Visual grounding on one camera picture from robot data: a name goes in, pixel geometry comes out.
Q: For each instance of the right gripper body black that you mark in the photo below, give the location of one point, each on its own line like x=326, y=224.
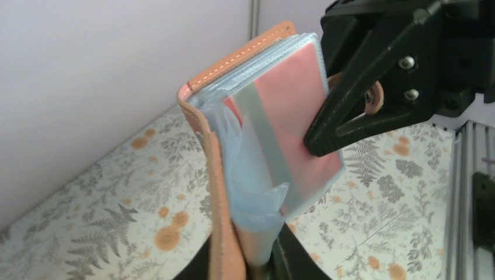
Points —
x=466, y=49

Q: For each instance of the floral table cloth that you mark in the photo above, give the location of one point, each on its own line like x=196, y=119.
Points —
x=144, y=210

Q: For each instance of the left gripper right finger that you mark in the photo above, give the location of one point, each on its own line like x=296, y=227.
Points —
x=290, y=261

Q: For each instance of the tan leather card holder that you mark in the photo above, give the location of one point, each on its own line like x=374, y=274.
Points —
x=243, y=229

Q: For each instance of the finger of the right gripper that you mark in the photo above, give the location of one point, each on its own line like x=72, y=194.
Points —
x=344, y=35
x=397, y=89

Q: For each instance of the red VIP credit card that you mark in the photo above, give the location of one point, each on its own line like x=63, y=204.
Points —
x=275, y=108

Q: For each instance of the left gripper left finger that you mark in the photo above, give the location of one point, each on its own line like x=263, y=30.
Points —
x=198, y=267

